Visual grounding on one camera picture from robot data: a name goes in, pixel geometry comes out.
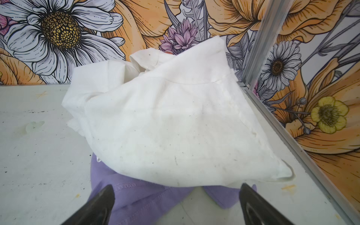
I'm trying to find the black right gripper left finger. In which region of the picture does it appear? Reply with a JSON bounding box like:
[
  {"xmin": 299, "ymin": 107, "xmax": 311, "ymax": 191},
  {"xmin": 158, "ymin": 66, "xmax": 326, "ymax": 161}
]
[{"xmin": 62, "ymin": 185, "xmax": 115, "ymax": 225}]

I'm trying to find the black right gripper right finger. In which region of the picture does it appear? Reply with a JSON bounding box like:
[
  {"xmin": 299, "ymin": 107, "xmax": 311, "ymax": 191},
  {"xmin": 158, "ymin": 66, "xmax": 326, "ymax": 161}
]
[{"xmin": 239, "ymin": 183, "xmax": 293, "ymax": 225}]

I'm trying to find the purple cloth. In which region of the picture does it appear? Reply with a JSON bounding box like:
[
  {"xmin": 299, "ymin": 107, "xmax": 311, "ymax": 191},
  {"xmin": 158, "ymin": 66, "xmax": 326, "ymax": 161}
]
[{"xmin": 91, "ymin": 155, "xmax": 245, "ymax": 225}]

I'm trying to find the white cloth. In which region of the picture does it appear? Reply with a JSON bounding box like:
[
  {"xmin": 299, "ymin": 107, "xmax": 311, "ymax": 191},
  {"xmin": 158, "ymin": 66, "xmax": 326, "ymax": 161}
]
[{"xmin": 62, "ymin": 37, "xmax": 293, "ymax": 187}]

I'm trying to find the aluminium corner post right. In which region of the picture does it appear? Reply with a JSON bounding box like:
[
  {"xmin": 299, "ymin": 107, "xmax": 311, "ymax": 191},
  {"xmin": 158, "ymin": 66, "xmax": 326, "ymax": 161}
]
[{"xmin": 241, "ymin": 0, "xmax": 293, "ymax": 90}]

